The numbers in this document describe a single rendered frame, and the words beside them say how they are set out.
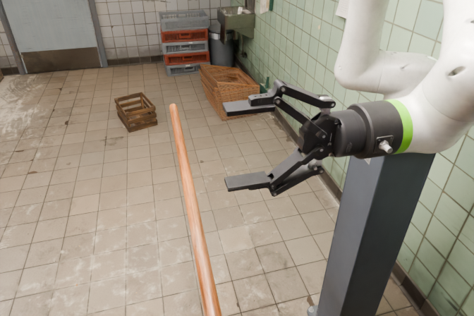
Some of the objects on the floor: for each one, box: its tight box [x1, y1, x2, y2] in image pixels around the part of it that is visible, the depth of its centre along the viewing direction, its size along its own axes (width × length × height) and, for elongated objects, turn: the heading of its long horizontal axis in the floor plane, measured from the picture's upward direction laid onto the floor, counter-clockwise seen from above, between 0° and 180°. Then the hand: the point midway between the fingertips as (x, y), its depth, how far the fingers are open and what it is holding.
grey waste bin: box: [208, 24, 234, 70], centre depth 483 cm, size 37×37×55 cm
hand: (232, 148), depth 52 cm, fingers open, 13 cm apart
